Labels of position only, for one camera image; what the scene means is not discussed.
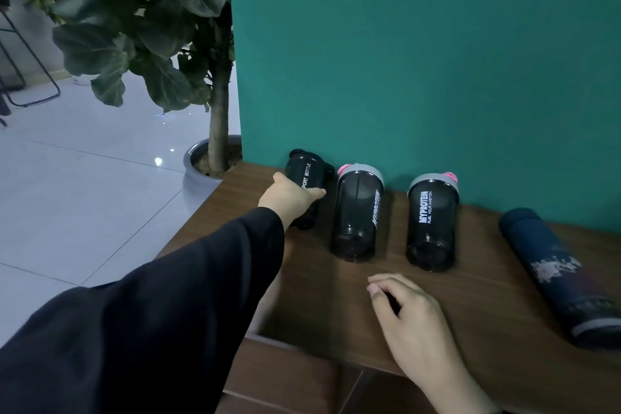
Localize person's left hand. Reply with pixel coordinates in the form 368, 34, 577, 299
257, 171, 327, 231

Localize person's right hand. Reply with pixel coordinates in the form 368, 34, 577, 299
366, 273, 463, 388

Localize black sport bottle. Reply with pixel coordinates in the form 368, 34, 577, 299
285, 149, 336, 230

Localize person's right forearm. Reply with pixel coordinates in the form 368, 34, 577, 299
426, 364, 501, 414

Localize person's left forearm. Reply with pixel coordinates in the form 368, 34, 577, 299
0, 207, 286, 414

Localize dark shaker bottle pink cap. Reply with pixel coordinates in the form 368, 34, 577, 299
330, 163, 386, 264
405, 171, 461, 273

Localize brown wooden drawer front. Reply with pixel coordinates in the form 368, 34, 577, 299
339, 366, 440, 414
215, 337, 363, 414

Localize grey round plant pot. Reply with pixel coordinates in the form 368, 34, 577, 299
182, 135, 243, 197

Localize dark blue floral thermos bottle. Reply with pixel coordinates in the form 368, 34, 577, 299
498, 207, 621, 351

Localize green leafy potted tree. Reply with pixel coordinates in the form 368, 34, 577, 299
0, 0, 234, 175

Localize black metal stool frame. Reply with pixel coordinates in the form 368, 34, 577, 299
0, 5, 62, 110

